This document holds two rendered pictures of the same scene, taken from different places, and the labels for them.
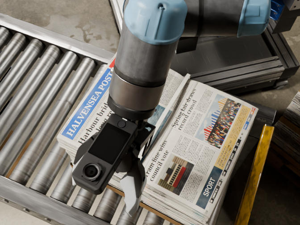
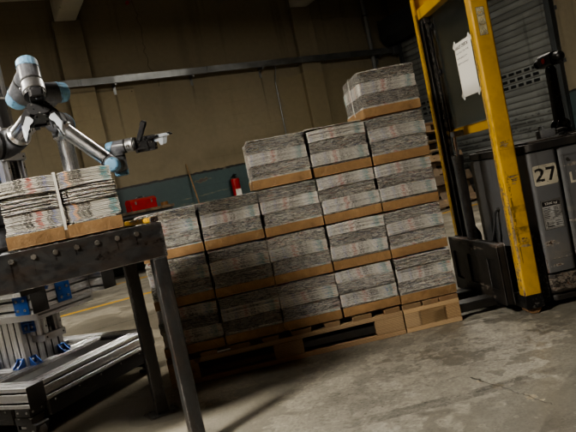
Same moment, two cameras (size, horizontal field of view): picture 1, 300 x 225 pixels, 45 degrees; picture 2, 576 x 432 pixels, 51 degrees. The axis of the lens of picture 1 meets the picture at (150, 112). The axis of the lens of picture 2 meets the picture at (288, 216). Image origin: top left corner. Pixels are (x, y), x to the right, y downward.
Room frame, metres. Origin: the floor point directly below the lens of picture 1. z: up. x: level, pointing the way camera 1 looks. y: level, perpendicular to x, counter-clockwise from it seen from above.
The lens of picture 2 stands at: (-1.69, 1.01, 0.84)
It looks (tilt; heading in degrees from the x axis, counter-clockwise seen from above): 3 degrees down; 313
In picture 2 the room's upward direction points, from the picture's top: 12 degrees counter-clockwise
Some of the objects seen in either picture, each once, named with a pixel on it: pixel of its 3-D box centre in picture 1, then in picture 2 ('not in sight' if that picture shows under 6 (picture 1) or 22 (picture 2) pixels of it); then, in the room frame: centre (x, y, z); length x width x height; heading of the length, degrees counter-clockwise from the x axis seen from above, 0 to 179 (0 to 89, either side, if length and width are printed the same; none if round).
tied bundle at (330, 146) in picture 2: not in sight; (331, 152); (0.22, -1.43, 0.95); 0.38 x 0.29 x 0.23; 140
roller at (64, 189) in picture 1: (94, 132); not in sight; (0.46, 0.16, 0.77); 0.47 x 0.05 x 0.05; 160
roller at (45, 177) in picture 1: (75, 124); not in sight; (0.48, 0.22, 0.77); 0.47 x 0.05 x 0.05; 160
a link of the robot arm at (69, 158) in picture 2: not in sight; (69, 161); (1.38, -0.64, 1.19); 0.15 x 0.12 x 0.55; 133
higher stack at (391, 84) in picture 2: not in sight; (399, 198); (0.02, -1.66, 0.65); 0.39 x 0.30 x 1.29; 139
